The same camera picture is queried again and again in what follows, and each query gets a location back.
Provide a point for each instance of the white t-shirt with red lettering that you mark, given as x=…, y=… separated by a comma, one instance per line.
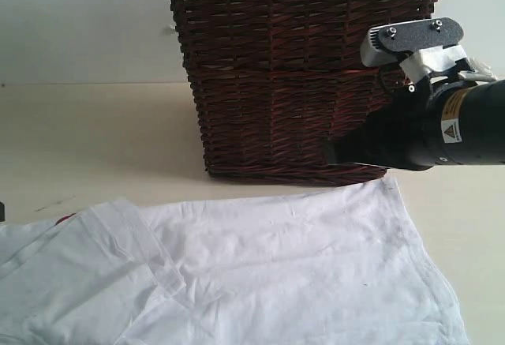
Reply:
x=343, y=266

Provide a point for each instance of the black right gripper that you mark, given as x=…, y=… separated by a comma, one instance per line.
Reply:
x=400, y=136

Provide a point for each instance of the dark brown wicker basket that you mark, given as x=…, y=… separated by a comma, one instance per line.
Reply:
x=273, y=80

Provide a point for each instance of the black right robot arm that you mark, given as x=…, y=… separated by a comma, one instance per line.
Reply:
x=459, y=123

